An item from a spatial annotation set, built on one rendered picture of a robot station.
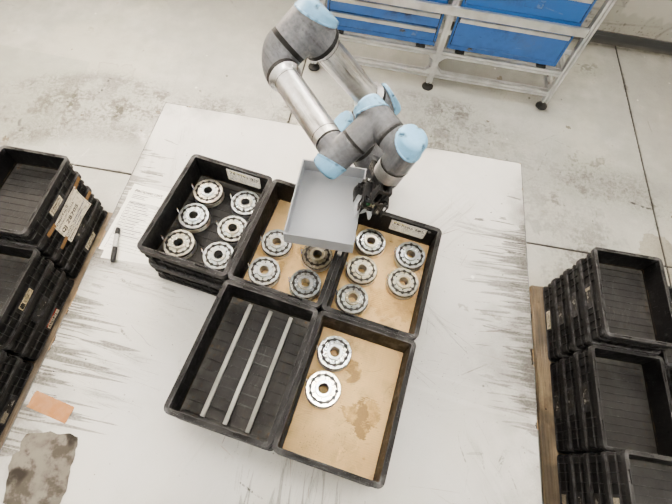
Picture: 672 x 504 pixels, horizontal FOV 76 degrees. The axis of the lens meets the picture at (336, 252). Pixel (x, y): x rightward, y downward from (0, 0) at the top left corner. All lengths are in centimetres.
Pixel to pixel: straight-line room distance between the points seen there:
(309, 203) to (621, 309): 146
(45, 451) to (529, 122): 317
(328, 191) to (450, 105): 206
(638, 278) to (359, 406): 148
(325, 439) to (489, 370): 62
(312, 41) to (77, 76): 247
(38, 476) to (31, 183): 127
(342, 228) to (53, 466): 107
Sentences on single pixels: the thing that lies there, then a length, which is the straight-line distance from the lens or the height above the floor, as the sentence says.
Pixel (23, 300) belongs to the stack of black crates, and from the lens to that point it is 215.
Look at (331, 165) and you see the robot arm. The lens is 104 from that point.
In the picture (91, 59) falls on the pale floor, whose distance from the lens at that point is 364.
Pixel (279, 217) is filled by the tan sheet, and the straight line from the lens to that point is 153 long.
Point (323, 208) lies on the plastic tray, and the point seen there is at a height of 104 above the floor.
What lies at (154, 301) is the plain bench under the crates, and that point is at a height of 70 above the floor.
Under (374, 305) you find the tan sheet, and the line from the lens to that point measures 140.
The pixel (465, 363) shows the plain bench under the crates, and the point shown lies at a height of 70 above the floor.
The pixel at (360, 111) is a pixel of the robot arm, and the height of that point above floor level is 140.
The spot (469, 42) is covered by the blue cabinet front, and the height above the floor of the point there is 39.
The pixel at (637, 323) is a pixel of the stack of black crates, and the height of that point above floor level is 49.
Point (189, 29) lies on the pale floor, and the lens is 372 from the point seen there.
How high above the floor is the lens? 213
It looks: 62 degrees down
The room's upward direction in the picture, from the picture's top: 9 degrees clockwise
